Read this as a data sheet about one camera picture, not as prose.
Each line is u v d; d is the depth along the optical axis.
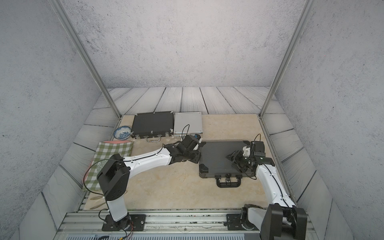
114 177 0.46
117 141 1.05
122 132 1.08
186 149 0.67
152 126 1.09
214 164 0.83
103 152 0.99
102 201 0.80
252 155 0.66
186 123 0.72
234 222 0.72
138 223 0.73
